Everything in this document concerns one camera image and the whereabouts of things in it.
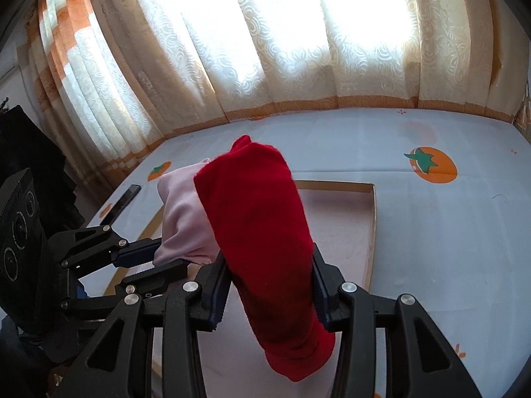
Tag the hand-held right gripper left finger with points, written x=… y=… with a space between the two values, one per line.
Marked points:
x=218 y=298

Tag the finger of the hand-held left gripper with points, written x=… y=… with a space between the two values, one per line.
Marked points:
x=137 y=253
x=161 y=275

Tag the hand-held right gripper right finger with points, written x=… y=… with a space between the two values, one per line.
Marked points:
x=325 y=298

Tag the shallow cardboard box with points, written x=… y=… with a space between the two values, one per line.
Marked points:
x=340 y=232

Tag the red underwear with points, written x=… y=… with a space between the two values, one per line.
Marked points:
x=257 y=215

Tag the black smartphone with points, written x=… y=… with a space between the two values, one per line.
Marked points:
x=124 y=199

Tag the black hanging garment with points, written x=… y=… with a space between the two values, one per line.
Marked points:
x=37 y=166

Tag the persimmon print tablecloth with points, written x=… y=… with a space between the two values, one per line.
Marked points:
x=435 y=236

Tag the cream and orange curtain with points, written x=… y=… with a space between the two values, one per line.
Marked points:
x=290 y=49

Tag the beige curtain tassel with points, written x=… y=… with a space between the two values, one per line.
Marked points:
x=523 y=112

